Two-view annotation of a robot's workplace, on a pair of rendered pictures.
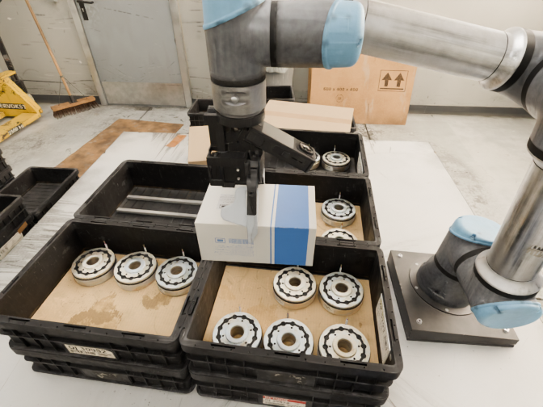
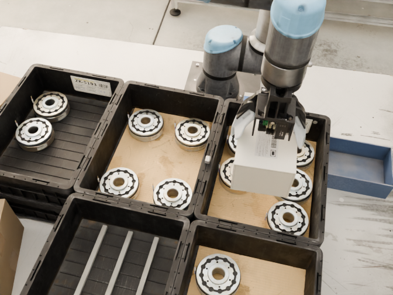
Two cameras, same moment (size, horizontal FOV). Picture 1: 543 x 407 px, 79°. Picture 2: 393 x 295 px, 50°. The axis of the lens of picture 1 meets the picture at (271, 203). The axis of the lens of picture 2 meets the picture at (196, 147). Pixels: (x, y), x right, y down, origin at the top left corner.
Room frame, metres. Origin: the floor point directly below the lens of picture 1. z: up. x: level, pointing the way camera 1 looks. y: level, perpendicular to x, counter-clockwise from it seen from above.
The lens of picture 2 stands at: (0.56, 0.60, 1.80)
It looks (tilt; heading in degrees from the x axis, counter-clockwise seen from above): 52 degrees down; 275
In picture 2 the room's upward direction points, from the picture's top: 1 degrees clockwise
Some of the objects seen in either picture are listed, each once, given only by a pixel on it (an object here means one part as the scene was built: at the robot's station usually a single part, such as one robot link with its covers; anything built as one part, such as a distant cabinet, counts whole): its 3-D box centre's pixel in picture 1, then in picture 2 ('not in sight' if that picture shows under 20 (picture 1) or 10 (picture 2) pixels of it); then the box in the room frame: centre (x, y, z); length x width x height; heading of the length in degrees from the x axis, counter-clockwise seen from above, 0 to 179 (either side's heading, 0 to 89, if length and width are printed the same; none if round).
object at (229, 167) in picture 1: (237, 145); (276, 102); (0.46, 0.05, 1.25); 0.09 x 0.08 x 0.12; 86
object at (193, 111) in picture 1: (218, 126); not in sight; (2.50, 0.43, 0.31); 0.40 x 0.30 x 0.34; 86
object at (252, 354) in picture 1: (292, 292); (267, 164); (0.43, -0.05, 0.92); 0.40 x 0.30 x 0.02; 82
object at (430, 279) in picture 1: (452, 273); (218, 77); (0.58, -0.48, 0.80); 0.15 x 0.15 x 0.10
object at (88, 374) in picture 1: (132, 313); not in sight; (0.48, 0.35, 0.76); 0.40 x 0.30 x 0.12; 82
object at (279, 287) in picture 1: (294, 283); (238, 172); (0.50, -0.06, 0.86); 0.10 x 0.10 x 0.01
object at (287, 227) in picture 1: (258, 222); (265, 143); (0.46, 0.02, 1.09); 0.20 x 0.12 x 0.09; 86
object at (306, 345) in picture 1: (288, 341); (293, 184); (0.35, -0.03, 0.86); 0.10 x 0.10 x 0.01
